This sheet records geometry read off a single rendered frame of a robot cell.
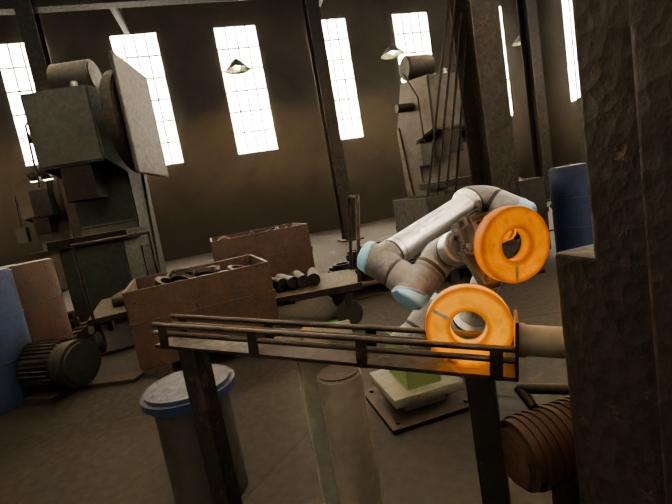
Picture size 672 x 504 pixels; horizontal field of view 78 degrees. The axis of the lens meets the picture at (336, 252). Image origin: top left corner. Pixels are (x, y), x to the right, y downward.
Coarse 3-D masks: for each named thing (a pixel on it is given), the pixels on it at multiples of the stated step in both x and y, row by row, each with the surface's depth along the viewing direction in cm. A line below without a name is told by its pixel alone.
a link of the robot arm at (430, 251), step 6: (432, 240) 117; (438, 240) 108; (426, 246) 116; (432, 246) 111; (426, 252) 112; (432, 252) 110; (432, 258) 109; (438, 258) 108; (438, 264) 109; (444, 264) 108; (444, 270) 109; (450, 270) 111
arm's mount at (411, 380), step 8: (392, 344) 186; (400, 376) 184; (408, 376) 177; (416, 376) 178; (424, 376) 179; (432, 376) 180; (440, 376) 181; (408, 384) 177; (416, 384) 178; (424, 384) 179
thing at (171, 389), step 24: (168, 384) 148; (216, 384) 140; (144, 408) 135; (168, 408) 132; (168, 432) 137; (192, 432) 136; (168, 456) 140; (192, 456) 137; (240, 456) 150; (192, 480) 138; (240, 480) 148
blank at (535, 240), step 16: (512, 208) 81; (528, 208) 82; (480, 224) 83; (496, 224) 80; (512, 224) 81; (528, 224) 82; (544, 224) 83; (480, 240) 81; (496, 240) 81; (528, 240) 83; (544, 240) 83; (480, 256) 81; (496, 256) 81; (528, 256) 83; (544, 256) 84; (496, 272) 82; (512, 272) 83; (528, 272) 83
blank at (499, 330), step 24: (456, 288) 75; (480, 288) 74; (432, 312) 77; (456, 312) 76; (480, 312) 74; (504, 312) 73; (432, 336) 78; (456, 336) 79; (480, 336) 78; (504, 336) 74; (456, 360) 77
